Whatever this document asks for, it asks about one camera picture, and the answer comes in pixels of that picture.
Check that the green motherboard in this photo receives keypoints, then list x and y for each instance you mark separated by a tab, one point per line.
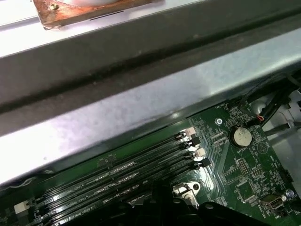
235	176

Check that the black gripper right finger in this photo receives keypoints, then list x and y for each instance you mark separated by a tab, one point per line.
211	216

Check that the silver coin battery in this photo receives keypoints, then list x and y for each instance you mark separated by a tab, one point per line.
240	136

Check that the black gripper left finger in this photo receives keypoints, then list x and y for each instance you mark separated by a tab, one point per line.
150	216

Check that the CPU socket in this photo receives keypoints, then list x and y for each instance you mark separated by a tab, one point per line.
188	195

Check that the black PC case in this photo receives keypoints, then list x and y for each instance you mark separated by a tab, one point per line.
141	101

